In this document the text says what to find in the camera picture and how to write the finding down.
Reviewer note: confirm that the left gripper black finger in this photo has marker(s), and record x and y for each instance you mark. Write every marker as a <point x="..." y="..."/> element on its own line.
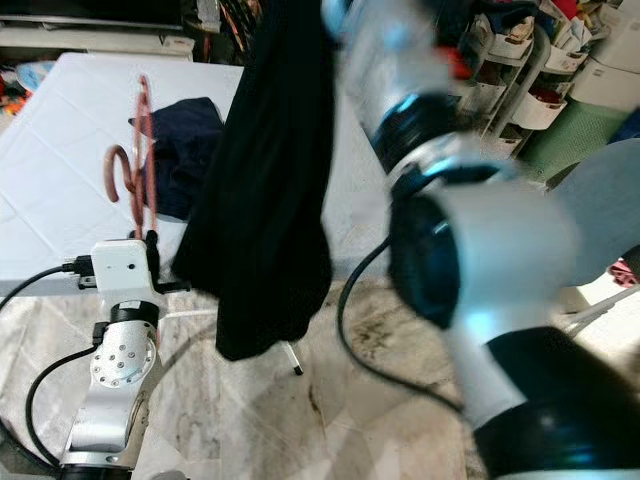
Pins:
<point x="152" y="240"/>

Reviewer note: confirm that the pink clothes hanger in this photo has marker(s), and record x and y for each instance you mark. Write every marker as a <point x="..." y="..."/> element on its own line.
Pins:
<point x="145" y="150"/>

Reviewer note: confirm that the black shirt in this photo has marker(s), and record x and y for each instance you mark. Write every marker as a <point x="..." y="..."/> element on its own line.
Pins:
<point x="260" y="200"/>

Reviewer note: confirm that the navy cloth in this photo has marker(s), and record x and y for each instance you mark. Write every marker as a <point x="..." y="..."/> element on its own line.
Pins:
<point x="190" y="150"/>

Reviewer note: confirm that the light blue folding table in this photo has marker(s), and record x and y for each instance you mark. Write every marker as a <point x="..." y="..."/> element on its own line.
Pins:
<point x="60" y="180"/>

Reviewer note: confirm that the white television stand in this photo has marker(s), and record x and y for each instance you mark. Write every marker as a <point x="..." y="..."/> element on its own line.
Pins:
<point x="90" y="42"/>

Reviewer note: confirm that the black television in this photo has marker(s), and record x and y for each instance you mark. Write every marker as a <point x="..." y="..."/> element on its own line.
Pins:
<point x="90" y="10"/>

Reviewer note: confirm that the shelf rack with white bins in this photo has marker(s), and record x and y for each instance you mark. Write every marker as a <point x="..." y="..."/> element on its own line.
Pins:
<point x="510" y="50"/>

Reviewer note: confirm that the green bin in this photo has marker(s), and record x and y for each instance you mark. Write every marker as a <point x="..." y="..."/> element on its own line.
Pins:
<point x="570" y="140"/>

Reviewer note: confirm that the grey folding chair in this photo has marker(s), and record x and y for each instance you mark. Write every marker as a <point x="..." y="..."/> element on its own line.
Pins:
<point x="600" y="310"/>

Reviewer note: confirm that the blue cushion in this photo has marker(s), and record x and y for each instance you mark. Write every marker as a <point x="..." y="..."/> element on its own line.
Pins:
<point x="600" y="200"/>

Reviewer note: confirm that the small pink cloth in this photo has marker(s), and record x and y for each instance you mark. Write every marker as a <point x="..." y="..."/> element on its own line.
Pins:
<point x="625" y="270"/>

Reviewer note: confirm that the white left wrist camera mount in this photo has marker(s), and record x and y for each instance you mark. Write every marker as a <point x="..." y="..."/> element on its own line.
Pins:
<point x="122" y="275"/>

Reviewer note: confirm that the baby bouncer with white frame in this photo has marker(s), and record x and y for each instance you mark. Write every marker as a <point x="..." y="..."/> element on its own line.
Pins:
<point x="30" y="80"/>

